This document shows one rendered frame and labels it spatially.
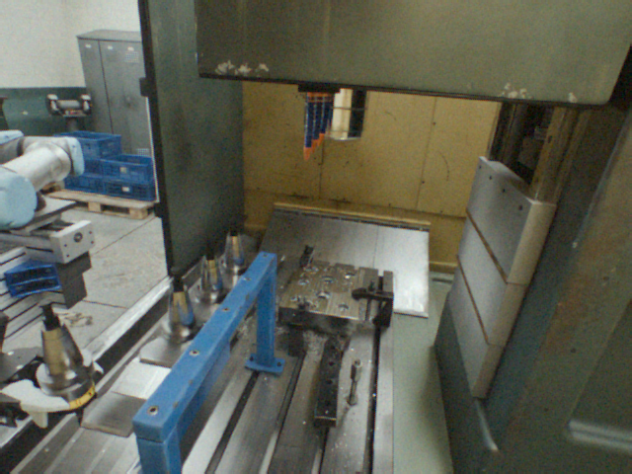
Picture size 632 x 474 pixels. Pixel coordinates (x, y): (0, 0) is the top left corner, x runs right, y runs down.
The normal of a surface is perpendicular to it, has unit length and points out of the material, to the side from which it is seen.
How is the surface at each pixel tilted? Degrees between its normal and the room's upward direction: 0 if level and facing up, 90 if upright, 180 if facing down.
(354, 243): 24
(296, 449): 0
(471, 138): 90
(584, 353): 90
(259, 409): 0
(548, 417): 90
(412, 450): 0
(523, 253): 90
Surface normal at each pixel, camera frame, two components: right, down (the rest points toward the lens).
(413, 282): -0.01, -0.67
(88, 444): 0.04, -0.85
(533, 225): -0.19, 0.40
